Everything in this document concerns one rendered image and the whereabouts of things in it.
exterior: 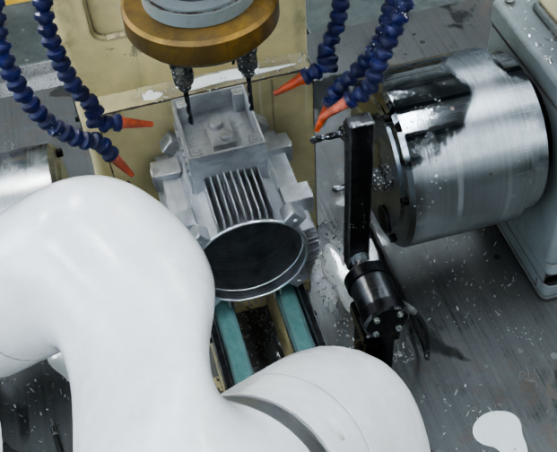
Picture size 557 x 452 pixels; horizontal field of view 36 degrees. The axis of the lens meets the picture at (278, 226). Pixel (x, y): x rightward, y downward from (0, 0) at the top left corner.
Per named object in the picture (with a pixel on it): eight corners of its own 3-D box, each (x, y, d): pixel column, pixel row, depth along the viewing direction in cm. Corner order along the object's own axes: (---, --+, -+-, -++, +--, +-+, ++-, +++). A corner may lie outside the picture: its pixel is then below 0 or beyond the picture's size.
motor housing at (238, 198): (163, 219, 132) (142, 126, 118) (283, 190, 135) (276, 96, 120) (189, 323, 119) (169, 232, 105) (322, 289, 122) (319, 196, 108)
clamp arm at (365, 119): (341, 256, 116) (342, 112, 97) (362, 251, 116) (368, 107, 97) (350, 276, 114) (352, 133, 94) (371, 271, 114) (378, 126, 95)
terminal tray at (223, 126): (176, 139, 121) (168, 99, 116) (249, 123, 123) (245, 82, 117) (193, 199, 113) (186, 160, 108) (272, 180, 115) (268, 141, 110)
